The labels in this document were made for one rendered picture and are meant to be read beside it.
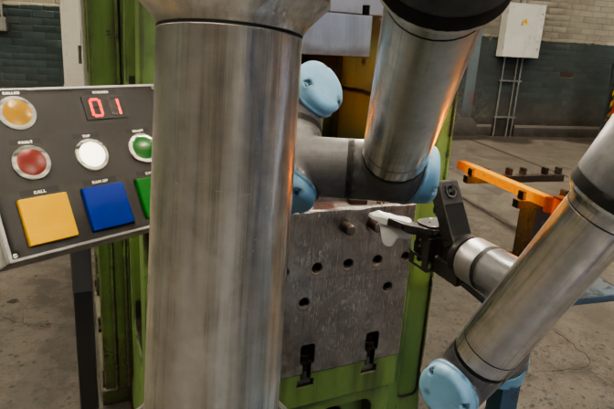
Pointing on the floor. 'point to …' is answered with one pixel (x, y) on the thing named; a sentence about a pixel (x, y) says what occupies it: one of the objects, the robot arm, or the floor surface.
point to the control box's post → (85, 327)
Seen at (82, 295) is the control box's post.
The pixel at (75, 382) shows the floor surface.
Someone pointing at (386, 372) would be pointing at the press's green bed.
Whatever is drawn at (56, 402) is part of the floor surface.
